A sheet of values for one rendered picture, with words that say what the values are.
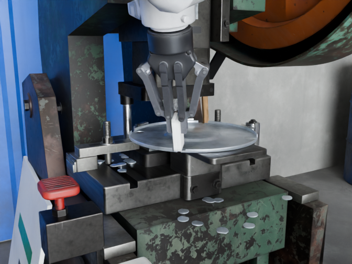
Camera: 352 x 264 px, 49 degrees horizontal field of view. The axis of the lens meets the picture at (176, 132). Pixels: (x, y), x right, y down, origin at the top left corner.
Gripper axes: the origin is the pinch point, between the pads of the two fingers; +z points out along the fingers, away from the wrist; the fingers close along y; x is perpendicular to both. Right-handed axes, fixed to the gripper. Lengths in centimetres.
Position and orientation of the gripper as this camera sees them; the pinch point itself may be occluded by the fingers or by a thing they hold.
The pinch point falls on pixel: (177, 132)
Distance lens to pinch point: 73.7
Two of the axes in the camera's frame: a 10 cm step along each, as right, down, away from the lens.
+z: 0.7, 8.5, 5.2
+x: 2.1, -5.2, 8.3
